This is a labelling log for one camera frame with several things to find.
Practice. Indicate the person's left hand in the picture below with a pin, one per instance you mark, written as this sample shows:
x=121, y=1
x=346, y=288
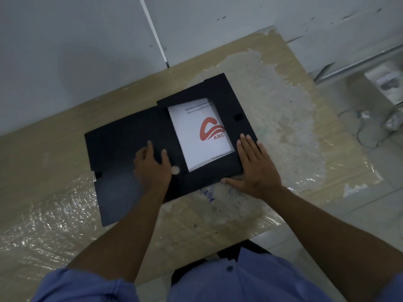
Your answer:
x=151, y=176

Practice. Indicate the person's right hand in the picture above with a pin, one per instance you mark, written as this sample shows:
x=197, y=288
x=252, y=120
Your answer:
x=258, y=172

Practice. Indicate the person's right little finger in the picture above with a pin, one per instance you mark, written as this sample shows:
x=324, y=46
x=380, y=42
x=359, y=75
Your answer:
x=263, y=152

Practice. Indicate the person's left thumb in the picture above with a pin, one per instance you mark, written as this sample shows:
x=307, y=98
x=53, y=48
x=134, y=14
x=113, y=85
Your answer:
x=166, y=160

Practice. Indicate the person's right middle finger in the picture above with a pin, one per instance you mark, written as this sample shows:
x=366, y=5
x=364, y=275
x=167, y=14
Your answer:
x=247, y=149

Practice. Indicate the person's right thumb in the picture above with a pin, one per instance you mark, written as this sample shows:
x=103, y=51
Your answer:
x=233, y=181

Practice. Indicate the black document folder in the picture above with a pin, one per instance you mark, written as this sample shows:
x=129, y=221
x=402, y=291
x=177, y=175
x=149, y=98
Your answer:
x=122, y=144

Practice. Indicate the person's left forearm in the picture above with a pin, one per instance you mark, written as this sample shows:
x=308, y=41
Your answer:
x=126, y=235

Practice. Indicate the person's right forearm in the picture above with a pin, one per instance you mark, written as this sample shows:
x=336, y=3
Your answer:
x=330, y=235

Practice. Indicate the small silver round disc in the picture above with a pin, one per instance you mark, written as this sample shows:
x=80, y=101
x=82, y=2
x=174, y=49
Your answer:
x=175, y=170

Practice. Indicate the white document with red logo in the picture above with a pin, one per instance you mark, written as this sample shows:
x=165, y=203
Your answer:
x=195, y=147

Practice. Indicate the clear plastic film sheet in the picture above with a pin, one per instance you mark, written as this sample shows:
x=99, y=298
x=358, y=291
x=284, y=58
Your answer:
x=283, y=122

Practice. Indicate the person's dark trousers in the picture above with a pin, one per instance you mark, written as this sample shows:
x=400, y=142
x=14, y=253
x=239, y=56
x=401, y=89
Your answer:
x=248, y=248

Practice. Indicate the person's blue shirt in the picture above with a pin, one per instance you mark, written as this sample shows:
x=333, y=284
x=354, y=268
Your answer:
x=239, y=279

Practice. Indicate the crumpled clear plastic bag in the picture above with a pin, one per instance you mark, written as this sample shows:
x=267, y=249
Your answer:
x=393, y=119

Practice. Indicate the white cardboard box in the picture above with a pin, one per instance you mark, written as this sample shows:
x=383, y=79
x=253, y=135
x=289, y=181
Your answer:
x=385, y=83

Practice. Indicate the metal frame rail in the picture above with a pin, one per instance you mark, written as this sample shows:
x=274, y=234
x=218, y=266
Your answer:
x=355, y=65

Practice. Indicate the white wall trim strip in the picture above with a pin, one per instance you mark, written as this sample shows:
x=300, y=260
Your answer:
x=155, y=31

